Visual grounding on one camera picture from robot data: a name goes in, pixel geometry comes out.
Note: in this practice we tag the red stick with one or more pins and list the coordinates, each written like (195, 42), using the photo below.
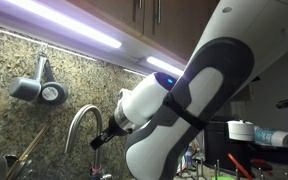
(240, 166)

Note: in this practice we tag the wooden upper cabinet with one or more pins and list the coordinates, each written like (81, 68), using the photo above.
(184, 26)

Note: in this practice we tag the black bin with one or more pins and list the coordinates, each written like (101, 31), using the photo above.
(217, 146)

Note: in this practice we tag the blue soap pump bottle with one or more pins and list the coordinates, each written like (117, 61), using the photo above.
(188, 156)

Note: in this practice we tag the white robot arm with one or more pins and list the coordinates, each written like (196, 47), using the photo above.
(217, 83)

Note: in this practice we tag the black kitchen utensils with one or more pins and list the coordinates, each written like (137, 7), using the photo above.
(14, 168)

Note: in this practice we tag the short under-cabinet light strip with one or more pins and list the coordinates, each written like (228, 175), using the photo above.
(165, 66)

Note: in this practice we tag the silver gooseneck faucet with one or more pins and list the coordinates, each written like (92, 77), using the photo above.
(84, 111)

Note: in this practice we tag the green plastic lid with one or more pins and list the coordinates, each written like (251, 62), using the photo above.
(222, 178)

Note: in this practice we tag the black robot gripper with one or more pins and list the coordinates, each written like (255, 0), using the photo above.
(115, 128)

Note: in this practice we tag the metal dish rack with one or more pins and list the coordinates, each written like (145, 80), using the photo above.
(217, 170)

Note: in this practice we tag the dark grey measuring cup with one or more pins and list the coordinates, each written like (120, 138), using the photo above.
(52, 93)

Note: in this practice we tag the white round container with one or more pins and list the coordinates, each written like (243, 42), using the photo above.
(240, 130)

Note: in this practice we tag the long under-cabinet light strip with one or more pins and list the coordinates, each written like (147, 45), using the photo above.
(67, 23)

